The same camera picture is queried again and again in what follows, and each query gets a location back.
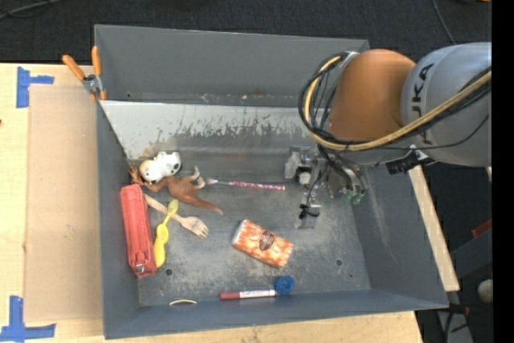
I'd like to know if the red marker pen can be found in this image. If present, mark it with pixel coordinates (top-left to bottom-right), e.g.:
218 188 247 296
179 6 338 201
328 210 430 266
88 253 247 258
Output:
218 288 279 301

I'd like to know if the white toy camera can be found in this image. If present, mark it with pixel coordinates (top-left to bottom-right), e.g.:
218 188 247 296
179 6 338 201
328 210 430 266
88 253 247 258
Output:
138 150 182 184

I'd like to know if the black cylinder on white bracket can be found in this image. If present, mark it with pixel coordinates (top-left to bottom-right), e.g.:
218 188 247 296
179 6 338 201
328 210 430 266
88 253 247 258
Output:
385 150 431 176

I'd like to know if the blue round cap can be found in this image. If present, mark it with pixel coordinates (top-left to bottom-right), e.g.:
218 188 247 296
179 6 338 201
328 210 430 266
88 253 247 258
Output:
273 275 296 296

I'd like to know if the wooden fork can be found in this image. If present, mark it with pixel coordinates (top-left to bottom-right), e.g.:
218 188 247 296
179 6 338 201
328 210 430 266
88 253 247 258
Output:
142 193 210 240

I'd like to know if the pink patterned spoon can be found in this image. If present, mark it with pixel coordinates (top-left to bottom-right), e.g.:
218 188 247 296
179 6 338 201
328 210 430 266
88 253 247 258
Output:
205 177 287 192

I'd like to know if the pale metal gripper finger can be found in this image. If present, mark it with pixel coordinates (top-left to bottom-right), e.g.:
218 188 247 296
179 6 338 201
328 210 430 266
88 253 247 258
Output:
284 145 313 186
296 203 322 231

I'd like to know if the brown cardboard board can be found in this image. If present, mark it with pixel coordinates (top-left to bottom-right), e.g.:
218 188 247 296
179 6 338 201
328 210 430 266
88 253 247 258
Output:
22 85 106 325

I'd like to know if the grey metal bin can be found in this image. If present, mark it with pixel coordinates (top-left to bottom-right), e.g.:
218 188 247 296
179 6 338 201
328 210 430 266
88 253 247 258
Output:
92 23 451 341

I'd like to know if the yellow toothbrush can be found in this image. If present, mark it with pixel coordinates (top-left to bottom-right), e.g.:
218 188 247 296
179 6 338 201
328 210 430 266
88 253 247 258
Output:
153 198 180 269

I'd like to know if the red flat box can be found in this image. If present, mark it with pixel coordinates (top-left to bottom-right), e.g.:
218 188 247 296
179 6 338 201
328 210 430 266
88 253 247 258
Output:
119 183 158 280

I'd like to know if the orange and white can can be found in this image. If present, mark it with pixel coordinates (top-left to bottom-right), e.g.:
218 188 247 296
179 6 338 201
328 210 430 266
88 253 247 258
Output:
230 218 295 270

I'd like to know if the brown toy kangaroo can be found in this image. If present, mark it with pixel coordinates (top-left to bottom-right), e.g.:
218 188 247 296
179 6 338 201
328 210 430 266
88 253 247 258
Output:
128 165 225 217

